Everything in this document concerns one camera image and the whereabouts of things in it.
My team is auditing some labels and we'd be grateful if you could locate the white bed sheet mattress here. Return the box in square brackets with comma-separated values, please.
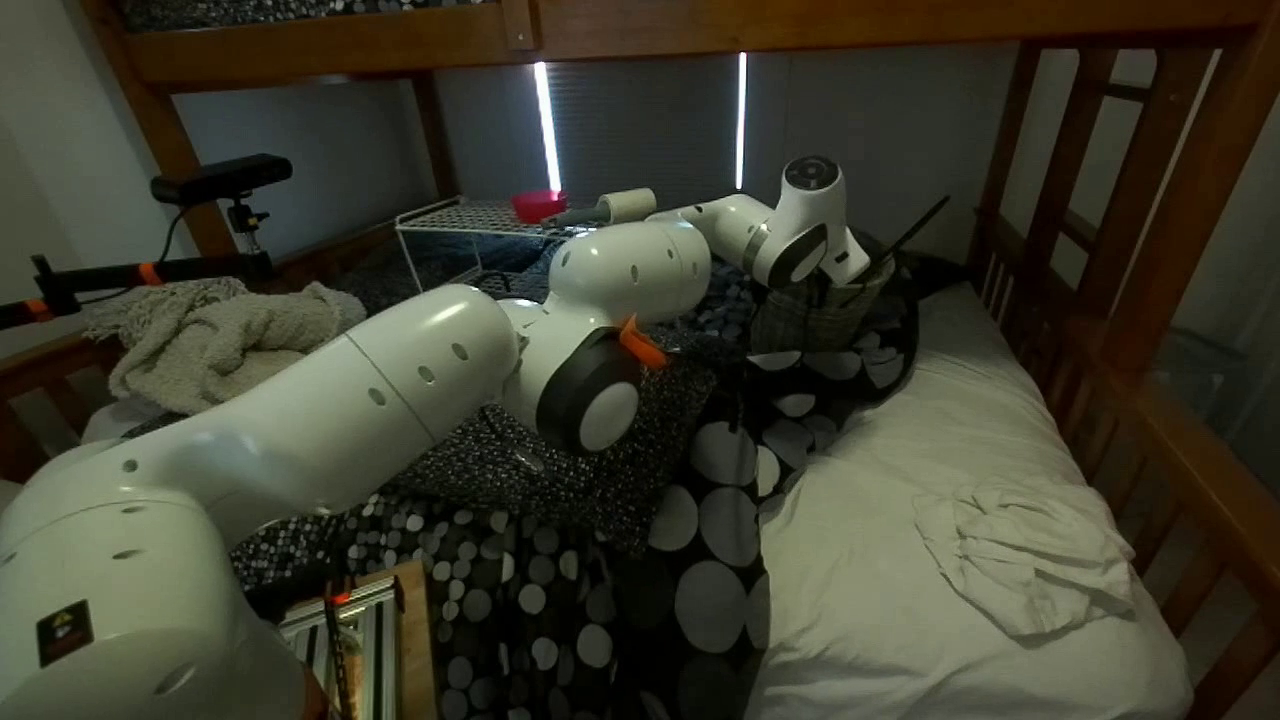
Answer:
[747, 286, 1194, 720]

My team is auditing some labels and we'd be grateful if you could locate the wooden bunk bed frame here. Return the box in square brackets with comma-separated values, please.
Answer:
[74, 0, 1280, 720]

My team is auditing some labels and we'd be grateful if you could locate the red bowl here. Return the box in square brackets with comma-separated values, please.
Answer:
[511, 191, 570, 223]

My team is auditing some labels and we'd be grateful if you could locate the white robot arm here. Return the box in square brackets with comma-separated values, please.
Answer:
[0, 157, 868, 720]

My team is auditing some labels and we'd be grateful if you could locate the grey wicker basket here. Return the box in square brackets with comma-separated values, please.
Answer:
[747, 259, 922, 397]

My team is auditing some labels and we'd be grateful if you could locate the black duvet with grey circles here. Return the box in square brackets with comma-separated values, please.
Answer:
[237, 270, 888, 720]

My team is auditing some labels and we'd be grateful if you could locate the white wire shelf rack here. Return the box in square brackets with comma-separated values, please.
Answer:
[394, 194, 576, 286]

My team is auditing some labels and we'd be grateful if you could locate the grey towel pile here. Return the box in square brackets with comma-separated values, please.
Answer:
[90, 275, 365, 417]

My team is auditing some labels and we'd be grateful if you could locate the crumpled white cloth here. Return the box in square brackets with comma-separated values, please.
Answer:
[917, 483, 1138, 643]

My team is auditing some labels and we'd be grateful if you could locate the black white-dotted pillow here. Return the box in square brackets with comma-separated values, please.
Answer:
[390, 364, 718, 544]

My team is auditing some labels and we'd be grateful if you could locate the white tape roll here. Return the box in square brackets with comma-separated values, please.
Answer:
[597, 188, 655, 223]

